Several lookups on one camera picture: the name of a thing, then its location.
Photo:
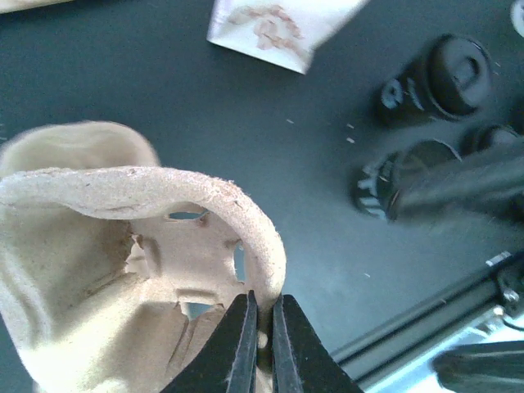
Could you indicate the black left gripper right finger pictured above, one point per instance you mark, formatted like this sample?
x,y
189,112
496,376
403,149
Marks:
x,y
300,361

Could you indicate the printed white paper bag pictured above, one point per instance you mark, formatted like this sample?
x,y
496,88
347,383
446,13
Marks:
x,y
285,33

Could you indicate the black plastic cup lid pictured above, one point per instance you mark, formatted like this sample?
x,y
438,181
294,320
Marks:
x,y
487,136

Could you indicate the brown pulp cup carrier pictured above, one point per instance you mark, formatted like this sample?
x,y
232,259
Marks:
x,y
115,270

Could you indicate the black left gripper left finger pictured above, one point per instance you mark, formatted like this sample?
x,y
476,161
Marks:
x,y
227,361

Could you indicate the black paper coffee cup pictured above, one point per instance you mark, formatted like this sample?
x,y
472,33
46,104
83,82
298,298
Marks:
x,y
449,79

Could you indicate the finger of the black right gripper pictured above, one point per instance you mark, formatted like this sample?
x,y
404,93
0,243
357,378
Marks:
x,y
488,182

